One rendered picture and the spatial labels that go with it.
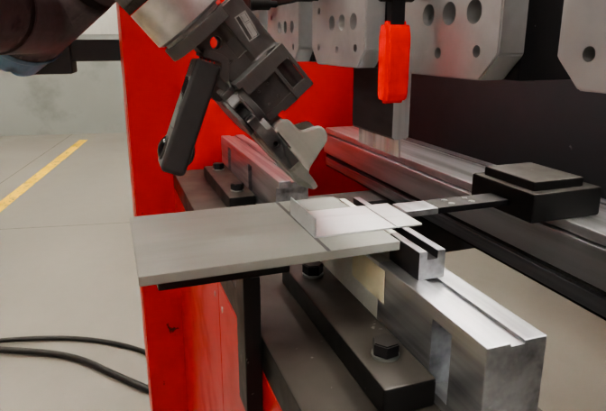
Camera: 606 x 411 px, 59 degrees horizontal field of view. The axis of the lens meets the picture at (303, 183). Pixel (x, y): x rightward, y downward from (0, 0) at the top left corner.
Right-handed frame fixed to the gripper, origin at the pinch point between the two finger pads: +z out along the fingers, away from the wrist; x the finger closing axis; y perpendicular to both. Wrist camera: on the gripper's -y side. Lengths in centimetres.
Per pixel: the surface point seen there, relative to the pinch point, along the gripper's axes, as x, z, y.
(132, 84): 86, -13, -7
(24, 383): 140, 43, -111
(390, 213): 0.2, 10.8, 5.5
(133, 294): 201, 70, -80
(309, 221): -2.6, 2.6, -2.4
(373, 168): 47, 30, 18
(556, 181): -3.7, 22.2, 23.7
